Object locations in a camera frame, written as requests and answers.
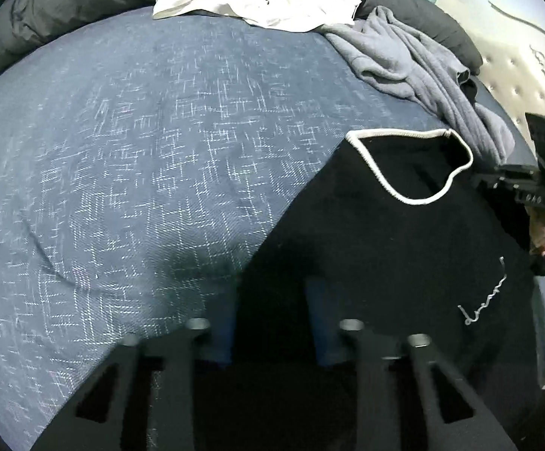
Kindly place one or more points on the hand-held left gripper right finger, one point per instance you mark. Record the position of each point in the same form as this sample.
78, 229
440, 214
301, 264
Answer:
322, 333

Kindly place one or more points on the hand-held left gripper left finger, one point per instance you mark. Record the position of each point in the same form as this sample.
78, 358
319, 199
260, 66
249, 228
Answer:
223, 338

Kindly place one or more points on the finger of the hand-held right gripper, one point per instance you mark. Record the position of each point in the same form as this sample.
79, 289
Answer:
493, 179

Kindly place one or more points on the black sweater with white trim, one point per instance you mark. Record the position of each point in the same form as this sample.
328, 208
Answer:
394, 253

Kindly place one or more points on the white tufted headboard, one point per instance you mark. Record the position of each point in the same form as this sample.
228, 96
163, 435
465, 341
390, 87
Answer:
512, 65

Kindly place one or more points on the grey fleece hoodie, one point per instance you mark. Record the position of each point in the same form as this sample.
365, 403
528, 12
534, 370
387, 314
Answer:
394, 56

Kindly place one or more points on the bed with blue patterned sheet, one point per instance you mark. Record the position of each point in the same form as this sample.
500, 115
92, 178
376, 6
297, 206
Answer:
136, 150

